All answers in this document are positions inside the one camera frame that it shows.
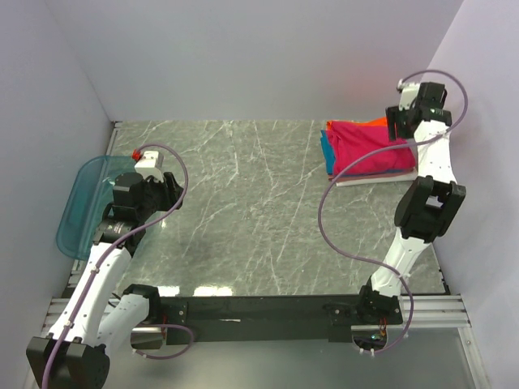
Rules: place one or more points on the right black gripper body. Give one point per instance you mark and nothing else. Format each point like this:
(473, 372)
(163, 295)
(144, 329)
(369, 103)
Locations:
(399, 118)

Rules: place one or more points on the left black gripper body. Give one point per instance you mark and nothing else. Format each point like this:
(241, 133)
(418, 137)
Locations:
(160, 196)

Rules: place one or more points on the pink t-shirt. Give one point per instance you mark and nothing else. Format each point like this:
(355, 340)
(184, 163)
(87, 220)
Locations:
(352, 142)

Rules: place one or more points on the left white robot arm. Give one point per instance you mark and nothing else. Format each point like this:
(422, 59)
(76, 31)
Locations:
(75, 352)

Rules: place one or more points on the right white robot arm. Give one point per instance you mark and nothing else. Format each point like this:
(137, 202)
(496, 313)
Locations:
(428, 207)

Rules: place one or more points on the folded orange t-shirt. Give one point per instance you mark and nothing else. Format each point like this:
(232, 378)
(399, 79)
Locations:
(376, 122)

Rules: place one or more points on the teal transparent plastic bin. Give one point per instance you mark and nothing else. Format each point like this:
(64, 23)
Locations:
(90, 193)

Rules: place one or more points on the folded white t-shirt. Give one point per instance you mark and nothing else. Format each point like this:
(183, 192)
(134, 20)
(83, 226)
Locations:
(406, 176)

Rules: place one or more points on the folded blue t-shirt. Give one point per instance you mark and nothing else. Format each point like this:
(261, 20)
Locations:
(328, 151)

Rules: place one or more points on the folded mauve t-shirt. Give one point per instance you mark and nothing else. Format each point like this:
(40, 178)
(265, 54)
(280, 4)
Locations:
(350, 175)

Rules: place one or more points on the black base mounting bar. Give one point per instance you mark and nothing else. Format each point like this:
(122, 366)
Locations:
(311, 317)

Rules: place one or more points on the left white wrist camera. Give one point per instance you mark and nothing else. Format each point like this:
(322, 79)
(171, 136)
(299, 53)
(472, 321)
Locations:
(149, 164)

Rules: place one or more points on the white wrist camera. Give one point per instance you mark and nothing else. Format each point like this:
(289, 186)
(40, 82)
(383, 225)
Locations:
(149, 164)
(408, 94)

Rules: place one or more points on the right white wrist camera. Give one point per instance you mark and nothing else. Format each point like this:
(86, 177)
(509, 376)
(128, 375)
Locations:
(408, 94)

